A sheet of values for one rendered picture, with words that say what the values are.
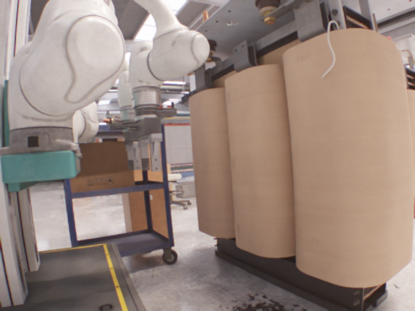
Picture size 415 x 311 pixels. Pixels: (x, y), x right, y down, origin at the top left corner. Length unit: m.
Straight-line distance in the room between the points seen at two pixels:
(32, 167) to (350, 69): 0.92
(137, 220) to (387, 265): 1.86
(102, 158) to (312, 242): 1.23
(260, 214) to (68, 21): 1.05
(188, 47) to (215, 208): 1.09
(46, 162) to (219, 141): 1.10
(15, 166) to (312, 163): 0.88
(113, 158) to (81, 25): 1.30
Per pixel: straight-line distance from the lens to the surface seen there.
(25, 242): 1.10
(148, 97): 0.81
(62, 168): 0.62
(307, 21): 1.11
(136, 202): 2.30
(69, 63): 0.45
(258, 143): 1.21
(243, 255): 1.68
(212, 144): 1.57
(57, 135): 0.66
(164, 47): 0.73
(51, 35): 0.48
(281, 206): 1.22
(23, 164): 0.64
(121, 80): 1.12
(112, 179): 1.70
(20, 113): 0.67
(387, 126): 0.98
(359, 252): 0.98
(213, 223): 1.63
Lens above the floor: 0.69
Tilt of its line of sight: 1 degrees down
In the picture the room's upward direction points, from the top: 4 degrees counter-clockwise
